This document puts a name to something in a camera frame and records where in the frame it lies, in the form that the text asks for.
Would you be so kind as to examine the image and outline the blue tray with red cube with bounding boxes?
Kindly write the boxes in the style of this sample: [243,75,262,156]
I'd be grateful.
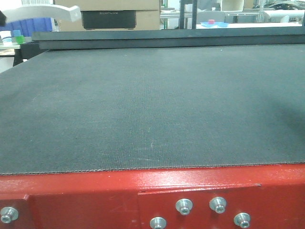
[201,20,229,28]

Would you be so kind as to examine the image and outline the silver bolt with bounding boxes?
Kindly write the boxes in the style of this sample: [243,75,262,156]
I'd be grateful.
[0,207,19,224]
[234,213,251,229]
[175,198,193,216]
[209,197,227,214]
[149,217,167,229]

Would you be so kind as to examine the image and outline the green cup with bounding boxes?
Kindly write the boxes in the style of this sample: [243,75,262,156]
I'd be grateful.
[15,35,25,44]

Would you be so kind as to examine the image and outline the black vertical post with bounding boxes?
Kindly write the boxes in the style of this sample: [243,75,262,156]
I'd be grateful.
[180,0,198,29]

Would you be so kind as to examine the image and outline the white curved PVC pipe clamp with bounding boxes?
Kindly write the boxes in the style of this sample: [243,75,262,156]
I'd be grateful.
[0,4,81,24]

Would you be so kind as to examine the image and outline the red metal frame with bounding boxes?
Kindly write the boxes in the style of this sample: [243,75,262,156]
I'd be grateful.
[0,164,305,229]

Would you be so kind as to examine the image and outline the blue plastic crate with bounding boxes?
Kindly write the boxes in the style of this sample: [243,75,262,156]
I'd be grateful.
[0,17,53,33]

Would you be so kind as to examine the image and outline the large cardboard box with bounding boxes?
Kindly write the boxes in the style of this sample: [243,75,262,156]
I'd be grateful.
[54,0,161,31]

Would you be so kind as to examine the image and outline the dark grey table rail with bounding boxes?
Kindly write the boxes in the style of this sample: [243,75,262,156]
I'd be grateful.
[32,26,305,50]

